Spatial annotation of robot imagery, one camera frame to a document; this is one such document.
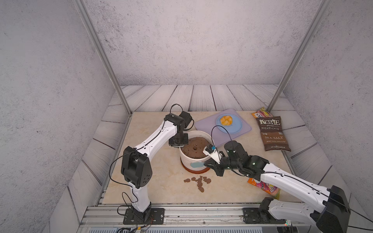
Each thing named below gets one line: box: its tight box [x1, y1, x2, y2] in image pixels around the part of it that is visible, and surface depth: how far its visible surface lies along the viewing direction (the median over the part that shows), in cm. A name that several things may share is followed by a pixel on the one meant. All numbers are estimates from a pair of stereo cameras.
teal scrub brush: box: [190, 162, 205, 168], surface depth 77 cm
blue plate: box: [216, 113, 243, 134], surface depth 113 cm
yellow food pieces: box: [220, 115, 233, 126], surface depth 113 cm
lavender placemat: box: [194, 108, 253, 148], surface depth 113 cm
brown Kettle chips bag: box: [255, 116, 292, 152], surface depth 106 cm
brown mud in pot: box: [181, 136, 211, 158], surface depth 90 cm
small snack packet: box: [251, 106, 273, 119], surface depth 117 cm
